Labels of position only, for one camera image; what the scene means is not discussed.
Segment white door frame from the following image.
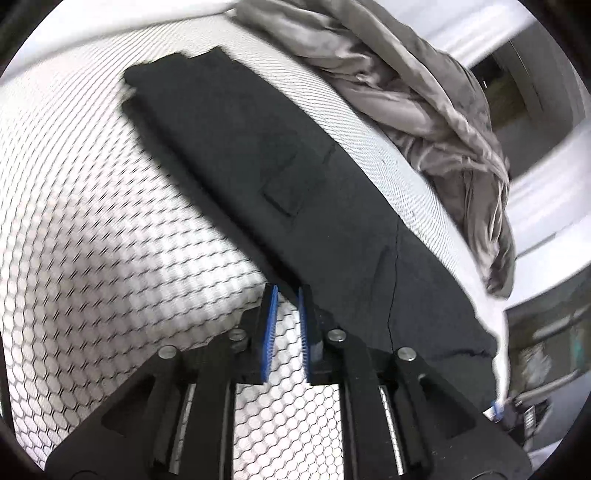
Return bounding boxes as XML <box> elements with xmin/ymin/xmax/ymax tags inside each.
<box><xmin>434</xmin><ymin>0</ymin><xmax>591</xmax><ymax>278</ymax></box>

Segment grey crumpled blanket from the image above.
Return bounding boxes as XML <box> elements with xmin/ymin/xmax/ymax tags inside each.
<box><xmin>235</xmin><ymin>0</ymin><xmax>517</xmax><ymax>298</ymax></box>

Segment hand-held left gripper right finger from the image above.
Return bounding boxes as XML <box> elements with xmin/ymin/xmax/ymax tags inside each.
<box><xmin>298</xmin><ymin>285</ymin><xmax>533</xmax><ymax>480</ymax></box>

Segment cluttered shelf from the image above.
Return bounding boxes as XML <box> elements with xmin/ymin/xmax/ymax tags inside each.
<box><xmin>504</xmin><ymin>295</ymin><xmax>591</xmax><ymax>398</ymax></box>

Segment black pants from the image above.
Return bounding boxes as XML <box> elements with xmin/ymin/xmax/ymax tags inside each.
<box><xmin>121</xmin><ymin>46</ymin><xmax>502</xmax><ymax>407</ymax></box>

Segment white honeycomb mesh mattress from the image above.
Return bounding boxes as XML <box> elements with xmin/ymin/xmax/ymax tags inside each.
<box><xmin>0</xmin><ymin>0</ymin><xmax>513</xmax><ymax>480</ymax></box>

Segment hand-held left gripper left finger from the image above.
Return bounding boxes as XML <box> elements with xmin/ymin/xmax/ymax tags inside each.
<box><xmin>45</xmin><ymin>284</ymin><xmax>280</xmax><ymax>480</ymax></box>

